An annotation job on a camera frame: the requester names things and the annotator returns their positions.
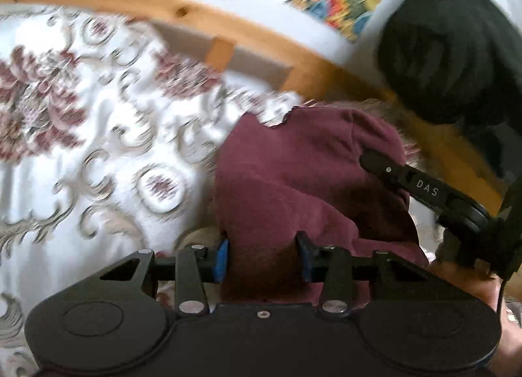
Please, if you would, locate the white floral bed blanket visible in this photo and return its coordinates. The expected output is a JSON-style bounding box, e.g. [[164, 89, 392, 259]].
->
[[0, 4, 429, 377]]

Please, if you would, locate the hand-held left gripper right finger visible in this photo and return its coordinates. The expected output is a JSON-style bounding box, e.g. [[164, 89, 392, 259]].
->
[[295, 231, 461, 319]]

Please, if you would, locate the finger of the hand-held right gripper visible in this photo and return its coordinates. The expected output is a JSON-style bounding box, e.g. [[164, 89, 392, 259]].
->
[[360, 150, 490, 235]]

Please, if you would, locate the person's right hand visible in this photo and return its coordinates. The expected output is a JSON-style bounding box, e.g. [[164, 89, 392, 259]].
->
[[430, 260, 522, 366]]

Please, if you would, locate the black fuzzy object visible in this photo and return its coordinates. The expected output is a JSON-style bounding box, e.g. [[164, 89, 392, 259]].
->
[[377, 0, 522, 182]]

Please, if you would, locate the maroon long-sleeved sweater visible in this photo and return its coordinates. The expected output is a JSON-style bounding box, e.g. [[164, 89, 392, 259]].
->
[[212, 106, 429, 304]]

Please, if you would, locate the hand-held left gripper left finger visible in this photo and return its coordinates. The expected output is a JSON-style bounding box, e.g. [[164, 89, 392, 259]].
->
[[65, 238, 230, 318]]

